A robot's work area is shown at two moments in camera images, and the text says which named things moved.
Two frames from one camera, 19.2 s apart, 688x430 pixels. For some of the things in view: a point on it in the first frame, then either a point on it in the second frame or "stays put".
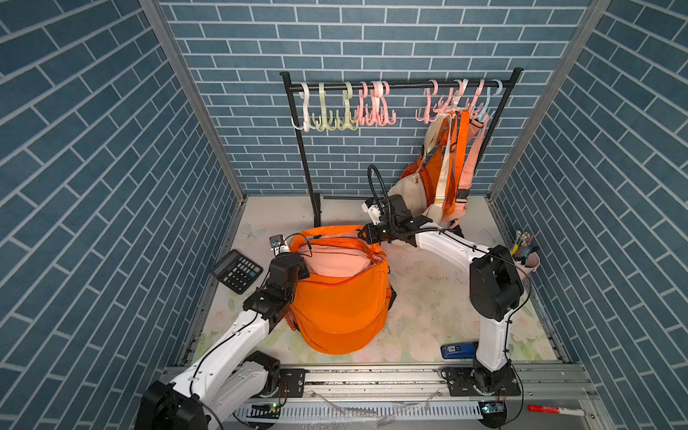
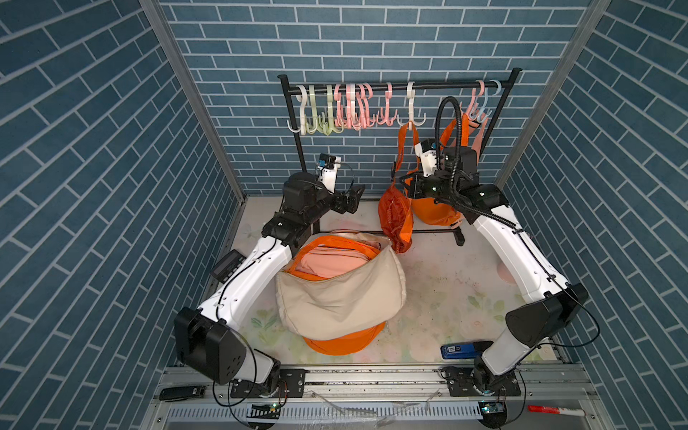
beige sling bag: x=411 y=187 to x=330 y=309
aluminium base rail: x=413 y=399 stays put
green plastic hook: x=318 y=124 to x=312 y=91
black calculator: x=236 y=271 stays put
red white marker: x=558 y=410 stays put
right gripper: x=369 y=228 to x=416 y=184
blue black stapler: x=460 y=351 stays put
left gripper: x=304 y=272 to x=348 y=202
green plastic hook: x=350 y=120 to x=328 y=128
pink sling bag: x=338 y=261 stays put
